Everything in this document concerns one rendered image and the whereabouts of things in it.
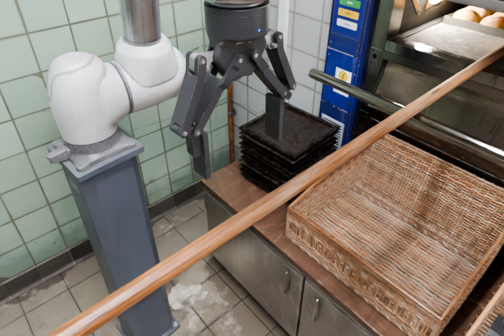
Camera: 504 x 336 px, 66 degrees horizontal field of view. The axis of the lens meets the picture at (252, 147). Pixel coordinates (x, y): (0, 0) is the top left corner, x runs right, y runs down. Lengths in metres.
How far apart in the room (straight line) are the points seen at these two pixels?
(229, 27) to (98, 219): 0.94
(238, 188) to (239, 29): 1.23
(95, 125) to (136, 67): 0.19
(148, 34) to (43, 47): 0.69
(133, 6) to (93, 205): 0.58
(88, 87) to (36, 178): 0.93
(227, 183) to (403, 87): 0.79
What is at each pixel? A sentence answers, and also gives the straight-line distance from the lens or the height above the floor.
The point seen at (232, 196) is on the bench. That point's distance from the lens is 1.59.
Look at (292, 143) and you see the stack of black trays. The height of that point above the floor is 0.83.
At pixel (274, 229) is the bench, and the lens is 1.46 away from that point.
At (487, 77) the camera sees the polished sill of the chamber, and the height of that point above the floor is 1.16.
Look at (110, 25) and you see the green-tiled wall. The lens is 1.77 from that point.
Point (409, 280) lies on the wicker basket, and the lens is 1.41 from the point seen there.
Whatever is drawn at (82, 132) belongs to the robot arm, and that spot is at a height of 1.10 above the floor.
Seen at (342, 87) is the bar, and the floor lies 1.16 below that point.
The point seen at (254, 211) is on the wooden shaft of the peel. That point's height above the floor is 1.20.
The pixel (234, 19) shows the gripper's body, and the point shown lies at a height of 1.53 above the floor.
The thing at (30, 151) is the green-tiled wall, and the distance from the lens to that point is 1.85.
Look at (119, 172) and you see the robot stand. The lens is 1.20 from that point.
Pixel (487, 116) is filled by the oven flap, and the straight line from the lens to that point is 1.40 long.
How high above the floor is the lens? 1.67
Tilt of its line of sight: 36 degrees down
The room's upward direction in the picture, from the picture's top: straight up
